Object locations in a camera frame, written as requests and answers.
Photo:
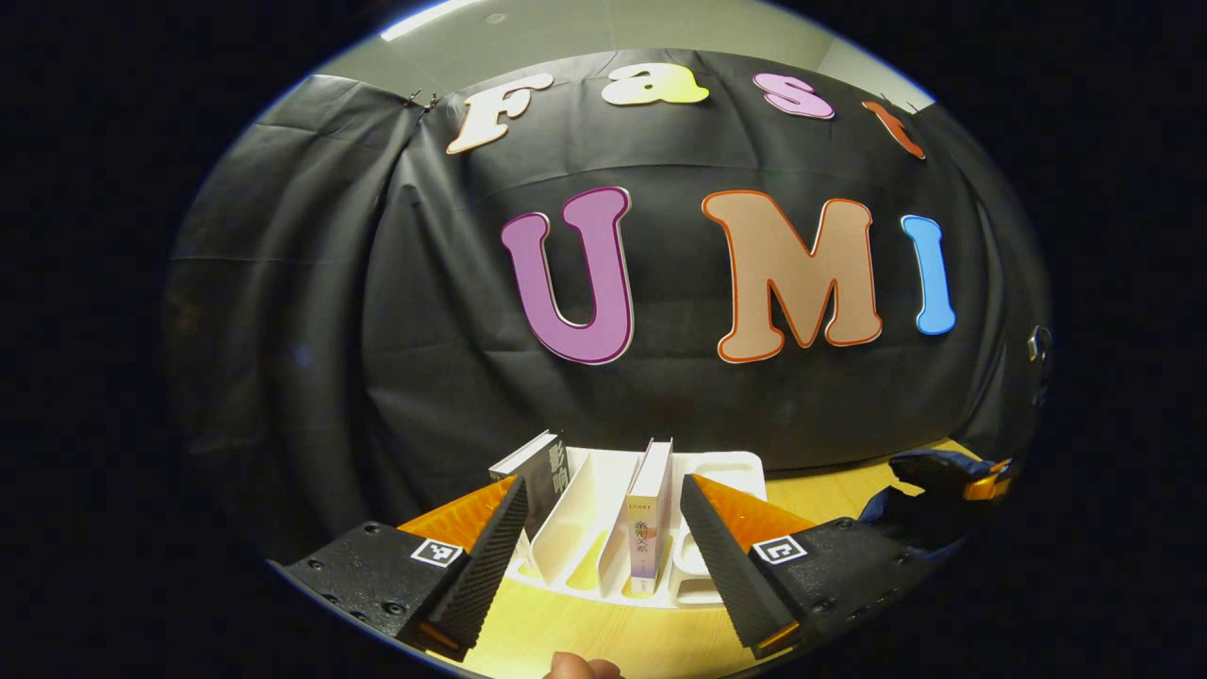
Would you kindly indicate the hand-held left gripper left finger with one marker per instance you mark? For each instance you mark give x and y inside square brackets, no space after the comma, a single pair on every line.
[481,566]

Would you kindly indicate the pink book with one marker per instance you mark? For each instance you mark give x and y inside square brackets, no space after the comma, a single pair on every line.
[651,519]

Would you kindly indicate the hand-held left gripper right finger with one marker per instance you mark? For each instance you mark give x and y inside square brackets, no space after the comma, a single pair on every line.
[731,575]

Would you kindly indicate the black backdrop cloth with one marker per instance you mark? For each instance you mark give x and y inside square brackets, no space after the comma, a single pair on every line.
[424,358]

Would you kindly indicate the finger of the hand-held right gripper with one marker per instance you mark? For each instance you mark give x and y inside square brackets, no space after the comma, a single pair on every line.
[985,486]

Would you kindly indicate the white plastic bookshelf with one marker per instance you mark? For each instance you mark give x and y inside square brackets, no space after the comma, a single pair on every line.
[589,528]

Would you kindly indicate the dark grey book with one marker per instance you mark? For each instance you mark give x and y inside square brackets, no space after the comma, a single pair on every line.
[547,481]

